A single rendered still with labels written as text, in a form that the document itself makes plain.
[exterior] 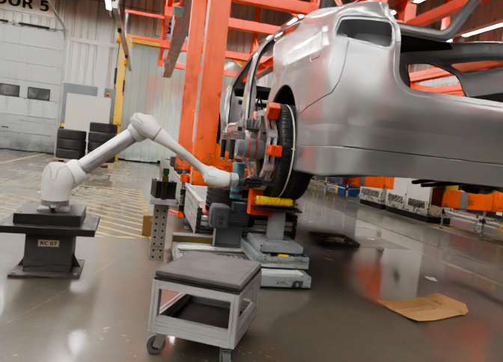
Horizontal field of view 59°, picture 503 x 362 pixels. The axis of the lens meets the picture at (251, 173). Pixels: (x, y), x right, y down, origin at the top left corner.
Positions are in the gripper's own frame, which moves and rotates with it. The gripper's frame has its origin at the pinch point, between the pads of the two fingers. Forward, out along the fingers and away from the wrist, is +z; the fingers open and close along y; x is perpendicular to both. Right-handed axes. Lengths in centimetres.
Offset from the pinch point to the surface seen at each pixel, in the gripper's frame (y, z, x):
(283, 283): -29, 12, -56
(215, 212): -50, -25, 11
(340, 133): 75, 14, -28
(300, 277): -26, 23, -53
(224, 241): -80, -13, 5
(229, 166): -43, -14, 51
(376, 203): -383, 356, 305
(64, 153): -622, -264, 570
